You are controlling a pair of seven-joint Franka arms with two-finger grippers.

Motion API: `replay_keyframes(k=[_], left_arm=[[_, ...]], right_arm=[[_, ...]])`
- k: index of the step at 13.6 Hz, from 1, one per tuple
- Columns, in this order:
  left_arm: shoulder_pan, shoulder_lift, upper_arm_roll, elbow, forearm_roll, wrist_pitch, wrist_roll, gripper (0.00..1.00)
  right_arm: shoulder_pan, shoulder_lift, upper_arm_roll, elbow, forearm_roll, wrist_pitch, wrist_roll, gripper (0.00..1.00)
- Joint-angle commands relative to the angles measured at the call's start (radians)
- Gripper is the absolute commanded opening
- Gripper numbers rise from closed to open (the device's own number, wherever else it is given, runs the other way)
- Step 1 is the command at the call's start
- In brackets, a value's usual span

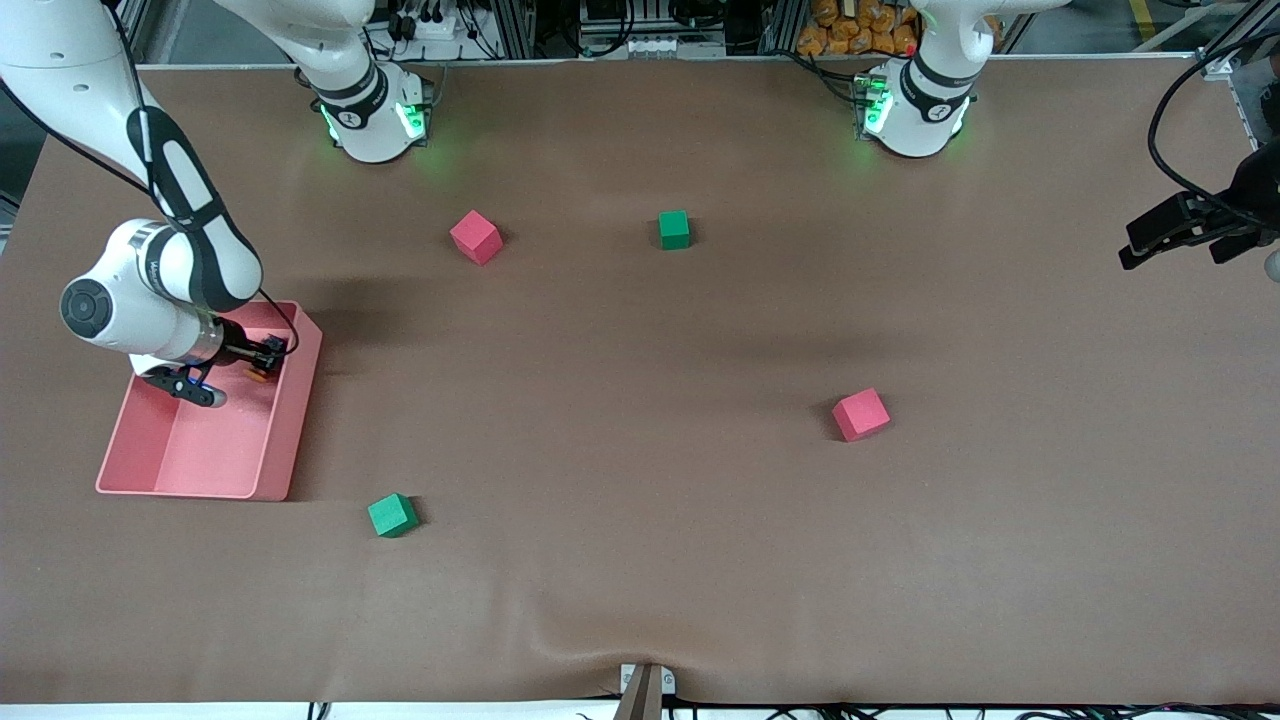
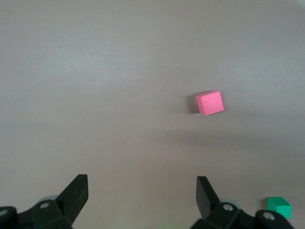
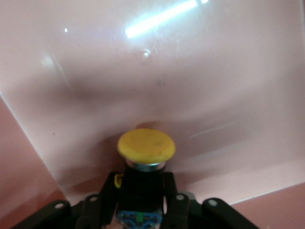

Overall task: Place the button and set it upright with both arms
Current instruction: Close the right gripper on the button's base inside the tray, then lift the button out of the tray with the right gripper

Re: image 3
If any yellow push button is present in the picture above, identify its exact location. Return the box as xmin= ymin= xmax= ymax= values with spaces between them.
xmin=115 ymin=128 xmax=176 ymax=229

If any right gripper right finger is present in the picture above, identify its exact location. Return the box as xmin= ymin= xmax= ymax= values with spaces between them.
xmin=163 ymin=171 xmax=260 ymax=229

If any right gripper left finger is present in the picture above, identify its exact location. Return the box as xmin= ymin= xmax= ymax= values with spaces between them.
xmin=10 ymin=171 xmax=123 ymax=229

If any pink plastic bin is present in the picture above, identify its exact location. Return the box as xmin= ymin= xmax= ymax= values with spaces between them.
xmin=0 ymin=0 xmax=305 ymax=229

